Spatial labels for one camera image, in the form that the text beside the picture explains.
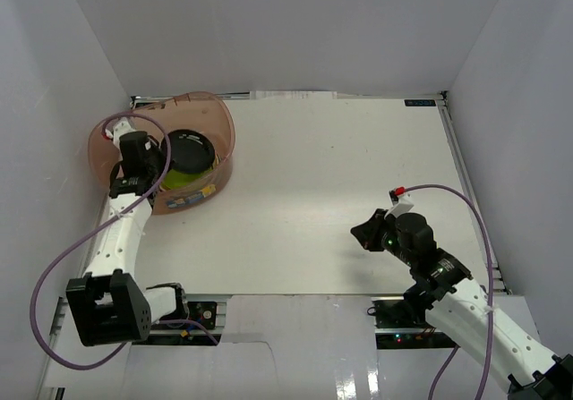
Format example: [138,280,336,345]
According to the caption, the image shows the papers at table back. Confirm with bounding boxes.
[249,90,338,100]

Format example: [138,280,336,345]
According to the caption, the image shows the lime green plate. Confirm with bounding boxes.
[160,168,212,191]

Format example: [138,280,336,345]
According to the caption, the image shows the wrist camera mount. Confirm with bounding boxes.
[103,117,136,148]
[385,187,414,218]

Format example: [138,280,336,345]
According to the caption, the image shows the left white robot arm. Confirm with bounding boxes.
[66,128,190,346]

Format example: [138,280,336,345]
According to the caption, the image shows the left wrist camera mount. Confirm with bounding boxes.
[103,117,136,148]

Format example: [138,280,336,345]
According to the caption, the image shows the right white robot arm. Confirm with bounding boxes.
[350,209,572,399]

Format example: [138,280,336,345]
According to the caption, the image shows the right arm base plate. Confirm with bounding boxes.
[366,300,439,350]

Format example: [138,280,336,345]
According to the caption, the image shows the glossy black plate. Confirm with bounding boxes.
[168,129,216,174]

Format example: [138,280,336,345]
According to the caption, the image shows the blue table label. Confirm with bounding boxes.
[404,99,436,107]

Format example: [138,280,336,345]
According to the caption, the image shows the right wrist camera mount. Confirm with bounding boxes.
[385,187,414,218]

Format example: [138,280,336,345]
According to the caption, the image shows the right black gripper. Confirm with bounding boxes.
[350,209,415,268]

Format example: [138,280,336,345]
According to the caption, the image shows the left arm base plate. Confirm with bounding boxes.
[152,301,220,345]

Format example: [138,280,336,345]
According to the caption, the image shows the pink translucent plastic bin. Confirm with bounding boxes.
[89,92,235,215]

